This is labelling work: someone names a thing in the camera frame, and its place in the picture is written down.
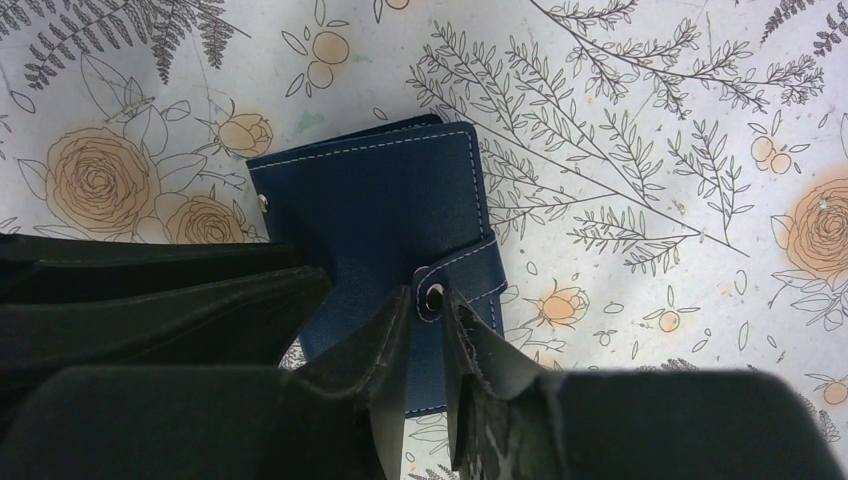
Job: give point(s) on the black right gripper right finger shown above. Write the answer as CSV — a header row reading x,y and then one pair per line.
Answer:
x,y
511,418

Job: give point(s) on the blue leather card holder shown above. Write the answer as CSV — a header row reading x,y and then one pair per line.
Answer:
x,y
399,204

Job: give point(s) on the floral table mat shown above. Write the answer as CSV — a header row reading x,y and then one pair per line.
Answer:
x,y
667,180

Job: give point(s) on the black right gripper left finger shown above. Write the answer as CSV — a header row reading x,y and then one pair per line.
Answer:
x,y
340,416

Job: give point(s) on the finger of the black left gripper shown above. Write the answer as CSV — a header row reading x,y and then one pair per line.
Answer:
x,y
244,321
41,270

